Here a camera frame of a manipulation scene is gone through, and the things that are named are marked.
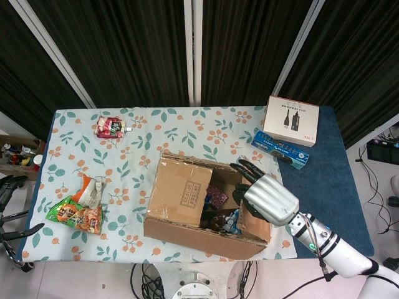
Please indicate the long blue box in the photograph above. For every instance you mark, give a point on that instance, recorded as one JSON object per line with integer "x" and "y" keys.
{"x": 280, "y": 148}

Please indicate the floral leaf print tablecloth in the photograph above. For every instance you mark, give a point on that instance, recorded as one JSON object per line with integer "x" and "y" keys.
{"x": 174, "y": 134}

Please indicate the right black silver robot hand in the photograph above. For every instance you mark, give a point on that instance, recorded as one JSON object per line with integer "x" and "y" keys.
{"x": 271, "y": 199}

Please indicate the red drink pouch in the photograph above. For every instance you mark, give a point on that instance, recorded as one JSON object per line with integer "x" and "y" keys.
{"x": 109, "y": 127}

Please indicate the white product box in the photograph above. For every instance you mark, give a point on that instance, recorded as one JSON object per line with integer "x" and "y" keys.
{"x": 290, "y": 121}

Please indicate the cardboard box of toys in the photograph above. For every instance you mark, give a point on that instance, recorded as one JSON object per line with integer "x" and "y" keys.
{"x": 18, "y": 162}

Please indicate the snacks inside box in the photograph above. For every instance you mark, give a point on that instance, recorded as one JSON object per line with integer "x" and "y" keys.
{"x": 216, "y": 196}

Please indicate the black folding screen white frame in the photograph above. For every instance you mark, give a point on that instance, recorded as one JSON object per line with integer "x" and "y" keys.
{"x": 131, "y": 46}

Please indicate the cardboard shipping box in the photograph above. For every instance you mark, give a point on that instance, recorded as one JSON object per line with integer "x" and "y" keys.
{"x": 187, "y": 240}

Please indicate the crumpled white orange snack bag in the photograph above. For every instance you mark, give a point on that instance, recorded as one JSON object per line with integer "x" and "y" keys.
{"x": 90, "y": 191}

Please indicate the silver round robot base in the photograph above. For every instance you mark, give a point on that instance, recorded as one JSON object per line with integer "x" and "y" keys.
{"x": 194, "y": 289}

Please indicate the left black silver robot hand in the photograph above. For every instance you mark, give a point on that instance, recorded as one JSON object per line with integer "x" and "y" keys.
{"x": 9, "y": 185}

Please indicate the green orange snack bag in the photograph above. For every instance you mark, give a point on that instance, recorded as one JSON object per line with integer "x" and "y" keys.
{"x": 74, "y": 218}

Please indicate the white rounded object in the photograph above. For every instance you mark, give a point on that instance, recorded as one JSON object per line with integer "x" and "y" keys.
{"x": 395, "y": 183}

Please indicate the blue foil wrapper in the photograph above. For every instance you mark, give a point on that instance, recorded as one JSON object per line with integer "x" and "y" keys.
{"x": 232, "y": 219}

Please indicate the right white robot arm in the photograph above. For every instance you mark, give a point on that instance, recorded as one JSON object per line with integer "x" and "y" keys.
{"x": 343, "y": 257}

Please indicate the black table caster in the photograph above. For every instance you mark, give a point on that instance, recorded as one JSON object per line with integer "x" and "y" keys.
{"x": 27, "y": 266}

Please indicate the black monitor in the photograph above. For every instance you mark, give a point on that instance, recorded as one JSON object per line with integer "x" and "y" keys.
{"x": 381, "y": 152}

